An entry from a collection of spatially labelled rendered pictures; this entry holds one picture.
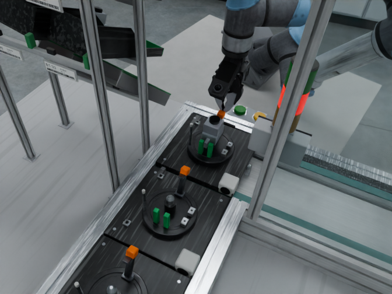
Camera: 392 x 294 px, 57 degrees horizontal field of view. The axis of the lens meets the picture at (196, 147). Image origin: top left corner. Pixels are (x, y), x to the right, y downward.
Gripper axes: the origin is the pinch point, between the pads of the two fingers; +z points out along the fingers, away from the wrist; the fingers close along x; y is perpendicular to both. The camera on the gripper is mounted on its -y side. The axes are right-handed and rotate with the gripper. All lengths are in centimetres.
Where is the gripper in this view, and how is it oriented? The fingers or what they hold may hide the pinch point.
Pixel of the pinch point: (223, 110)
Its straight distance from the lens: 106.2
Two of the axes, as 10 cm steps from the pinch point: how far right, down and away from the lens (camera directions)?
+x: -9.0, -3.6, 2.5
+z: -0.7, 6.7, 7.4
